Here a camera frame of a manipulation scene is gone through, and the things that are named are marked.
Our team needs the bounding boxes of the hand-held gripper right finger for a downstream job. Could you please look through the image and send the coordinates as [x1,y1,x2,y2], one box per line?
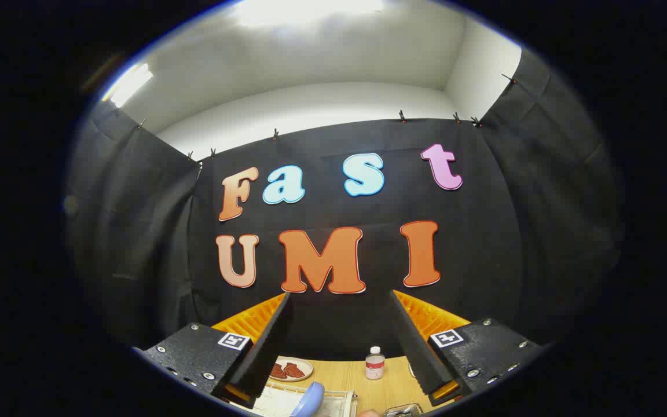
[389,288,544,406]

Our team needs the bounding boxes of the blue plate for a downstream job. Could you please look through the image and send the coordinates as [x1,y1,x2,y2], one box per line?
[289,381,326,417]

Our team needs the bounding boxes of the white wire dish rack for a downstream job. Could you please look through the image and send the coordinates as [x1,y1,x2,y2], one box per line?
[251,381,358,417]

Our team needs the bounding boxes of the metal wire basket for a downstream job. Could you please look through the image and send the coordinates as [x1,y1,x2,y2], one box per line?
[384,403,425,417]

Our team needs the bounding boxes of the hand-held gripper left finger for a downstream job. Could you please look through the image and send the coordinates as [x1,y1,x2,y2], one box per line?
[133,291,295,409]

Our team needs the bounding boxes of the beige round plate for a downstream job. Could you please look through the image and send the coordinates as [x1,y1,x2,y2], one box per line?
[268,357,314,382]

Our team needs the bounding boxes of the bright ceiling light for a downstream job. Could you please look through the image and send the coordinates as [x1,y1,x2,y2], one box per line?
[102,63,153,108]

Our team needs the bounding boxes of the clear water bottle red label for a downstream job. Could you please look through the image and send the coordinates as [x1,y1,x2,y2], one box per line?
[365,346,386,381]

